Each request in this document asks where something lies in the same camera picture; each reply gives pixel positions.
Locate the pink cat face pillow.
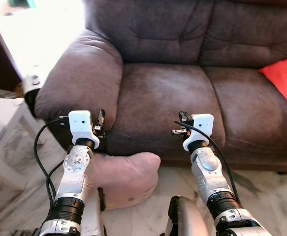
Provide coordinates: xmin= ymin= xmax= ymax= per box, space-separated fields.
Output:
xmin=91 ymin=151 xmax=161 ymax=210

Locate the dark brown fabric sofa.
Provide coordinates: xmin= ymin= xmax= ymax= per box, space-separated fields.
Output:
xmin=34 ymin=0 xmax=287 ymax=174

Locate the red pillow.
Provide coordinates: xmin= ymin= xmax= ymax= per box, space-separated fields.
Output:
xmin=258 ymin=54 xmax=287 ymax=118

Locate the white and black appliance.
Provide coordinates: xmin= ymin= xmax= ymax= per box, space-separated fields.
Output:
xmin=24 ymin=74 xmax=43 ymax=117

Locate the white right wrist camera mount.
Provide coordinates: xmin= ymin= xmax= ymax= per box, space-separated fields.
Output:
xmin=183 ymin=114 xmax=216 ymax=152

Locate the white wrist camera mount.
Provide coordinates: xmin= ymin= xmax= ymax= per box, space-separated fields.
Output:
xmin=68 ymin=111 xmax=101 ymax=149
xmin=183 ymin=114 xmax=216 ymax=152

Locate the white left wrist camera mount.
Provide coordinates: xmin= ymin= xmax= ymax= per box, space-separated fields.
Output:
xmin=68 ymin=111 xmax=101 ymax=149

